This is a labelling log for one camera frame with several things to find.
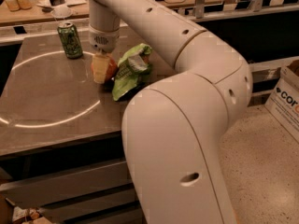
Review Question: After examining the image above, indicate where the metal railing frame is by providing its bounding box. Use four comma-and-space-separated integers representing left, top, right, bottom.
0, 0, 299, 45

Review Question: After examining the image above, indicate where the cardboard box with lettering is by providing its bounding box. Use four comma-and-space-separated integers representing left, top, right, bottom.
265, 60, 299, 142

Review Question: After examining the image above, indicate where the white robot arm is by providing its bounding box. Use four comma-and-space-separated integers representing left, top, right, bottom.
90, 0, 252, 224

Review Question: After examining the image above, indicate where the grey drawer cabinet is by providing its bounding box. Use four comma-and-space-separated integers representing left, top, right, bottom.
0, 23, 178, 224

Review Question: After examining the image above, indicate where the green rice chip bag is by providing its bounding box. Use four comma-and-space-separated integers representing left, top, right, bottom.
112, 43, 152, 101

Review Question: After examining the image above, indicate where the green soda can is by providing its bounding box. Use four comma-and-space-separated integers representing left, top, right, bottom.
57, 21, 83, 59

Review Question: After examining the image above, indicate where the black power adapter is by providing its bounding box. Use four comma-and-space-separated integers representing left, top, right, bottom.
50, 0, 64, 7

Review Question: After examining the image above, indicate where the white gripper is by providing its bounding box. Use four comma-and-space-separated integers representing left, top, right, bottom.
89, 25, 120, 84

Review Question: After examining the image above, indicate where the white bowl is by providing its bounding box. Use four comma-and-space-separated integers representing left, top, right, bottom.
50, 6, 72, 19

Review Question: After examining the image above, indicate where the red apple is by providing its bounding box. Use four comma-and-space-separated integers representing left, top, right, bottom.
105, 54, 118, 82

